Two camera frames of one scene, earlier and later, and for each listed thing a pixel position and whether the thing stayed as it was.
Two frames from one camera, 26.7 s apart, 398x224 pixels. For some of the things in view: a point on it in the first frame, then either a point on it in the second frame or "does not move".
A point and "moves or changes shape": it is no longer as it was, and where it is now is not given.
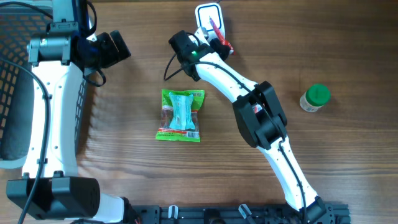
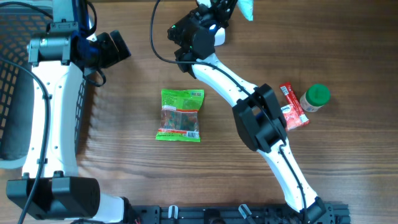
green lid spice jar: [315, 97] does not move
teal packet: [181, 119] -> [246, 7]
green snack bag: [180, 115] does not move
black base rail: [240, 214] does not move
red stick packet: [232, 51] -> [289, 91]
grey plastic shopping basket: [20, 20] does not move
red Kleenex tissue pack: [257, 107] moves or changes shape
